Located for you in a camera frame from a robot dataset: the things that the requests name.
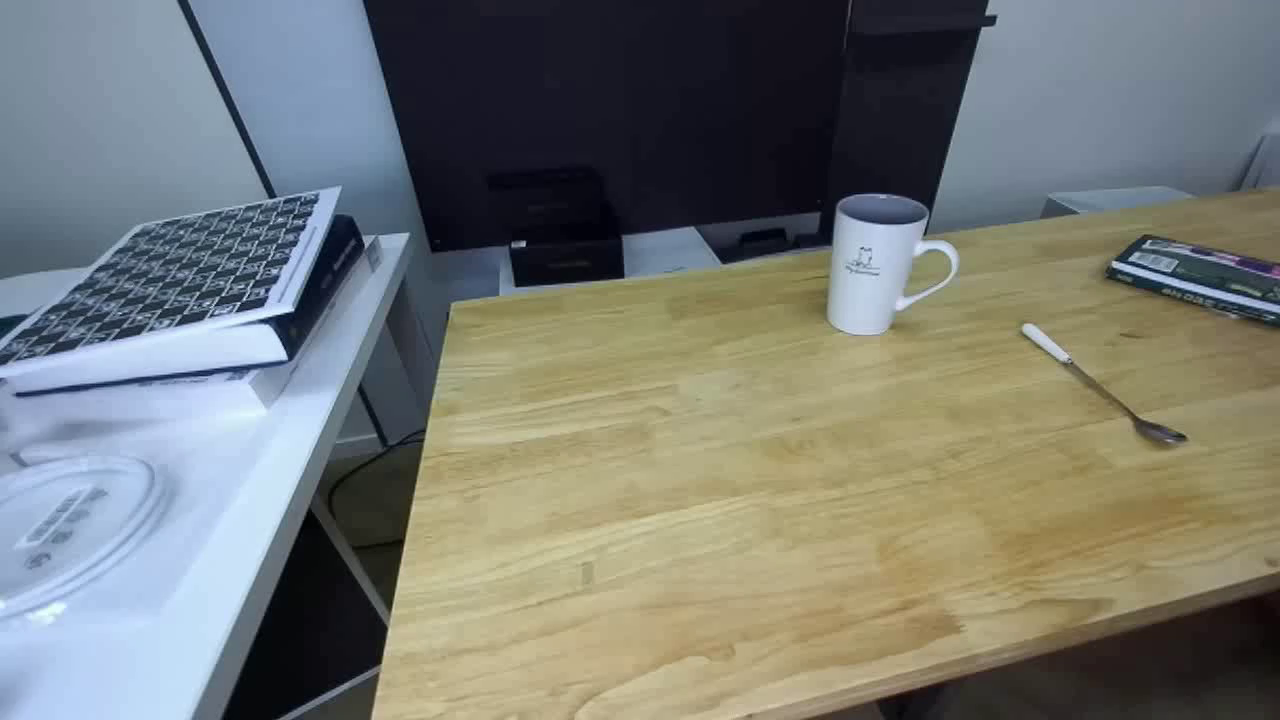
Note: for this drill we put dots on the white side table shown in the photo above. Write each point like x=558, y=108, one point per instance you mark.
x=227, y=481

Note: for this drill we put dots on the large black partition panel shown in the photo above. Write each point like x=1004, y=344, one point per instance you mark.
x=603, y=92

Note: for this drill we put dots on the colourful flat box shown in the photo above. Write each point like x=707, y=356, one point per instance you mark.
x=1203, y=272

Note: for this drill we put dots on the grey low box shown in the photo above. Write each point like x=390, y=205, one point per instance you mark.
x=1113, y=202

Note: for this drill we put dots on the dark mesh partition panel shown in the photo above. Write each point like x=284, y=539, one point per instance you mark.
x=904, y=106

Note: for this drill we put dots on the white ceramic mug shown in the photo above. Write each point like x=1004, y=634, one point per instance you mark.
x=867, y=272

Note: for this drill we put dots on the clear round plastic lid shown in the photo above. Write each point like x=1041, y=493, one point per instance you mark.
x=60, y=524

